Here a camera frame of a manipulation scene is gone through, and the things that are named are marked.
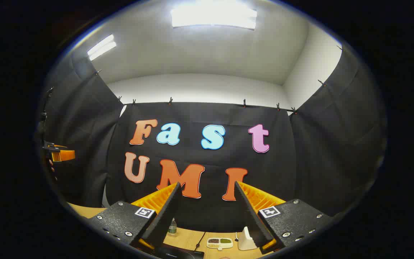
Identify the large ceiling light panel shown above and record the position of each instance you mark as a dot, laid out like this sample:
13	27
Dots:
214	17

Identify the white divided dish of beans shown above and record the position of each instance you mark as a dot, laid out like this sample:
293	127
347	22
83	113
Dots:
219	244

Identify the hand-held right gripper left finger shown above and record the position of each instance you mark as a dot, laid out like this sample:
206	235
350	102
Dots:
165	216

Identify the black induction cooktop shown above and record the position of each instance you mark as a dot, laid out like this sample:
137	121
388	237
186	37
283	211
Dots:
178	254

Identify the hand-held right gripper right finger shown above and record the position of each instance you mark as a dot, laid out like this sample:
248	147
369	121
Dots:
252	219

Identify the clear plastic water bottle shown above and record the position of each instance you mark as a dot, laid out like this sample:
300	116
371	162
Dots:
172	227

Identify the row of black cloth clips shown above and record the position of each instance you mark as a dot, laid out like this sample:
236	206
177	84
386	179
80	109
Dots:
170	101

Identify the white rectangular container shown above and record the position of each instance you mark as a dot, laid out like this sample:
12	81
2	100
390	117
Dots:
245	241

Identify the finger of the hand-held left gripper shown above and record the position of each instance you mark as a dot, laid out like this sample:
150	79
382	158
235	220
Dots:
65	155

